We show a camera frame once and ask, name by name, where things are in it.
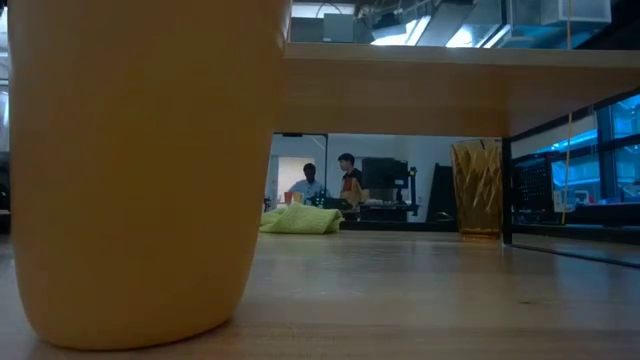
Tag amber faceted glass tumbler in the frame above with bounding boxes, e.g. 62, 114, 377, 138
450, 139, 504, 240

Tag yellow plastic cup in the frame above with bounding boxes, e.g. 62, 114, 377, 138
7, 0, 292, 351

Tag wooden shelf board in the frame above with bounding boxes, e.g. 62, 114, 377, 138
279, 42, 640, 139

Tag black metal shelf leg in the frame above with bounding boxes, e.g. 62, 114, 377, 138
502, 137, 514, 246

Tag black metal shelf base bar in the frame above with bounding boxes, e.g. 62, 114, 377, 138
510, 243, 640, 270

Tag person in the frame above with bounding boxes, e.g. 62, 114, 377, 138
337, 152, 370, 209
288, 162, 326, 201

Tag green microfibre cloth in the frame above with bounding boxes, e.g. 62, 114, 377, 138
258, 202, 345, 235

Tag black computer monitor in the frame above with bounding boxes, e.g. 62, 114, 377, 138
362, 157, 410, 191

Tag black desk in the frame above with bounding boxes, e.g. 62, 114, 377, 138
358, 202, 420, 223

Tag black leaning panel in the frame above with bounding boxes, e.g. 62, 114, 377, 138
425, 163, 457, 223

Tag black pegboard panel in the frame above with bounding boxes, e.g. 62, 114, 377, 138
513, 155, 555, 224

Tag black frame stand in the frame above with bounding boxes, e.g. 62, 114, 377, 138
272, 131, 330, 201

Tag grey ventilation duct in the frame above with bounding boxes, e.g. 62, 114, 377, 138
414, 0, 506, 49

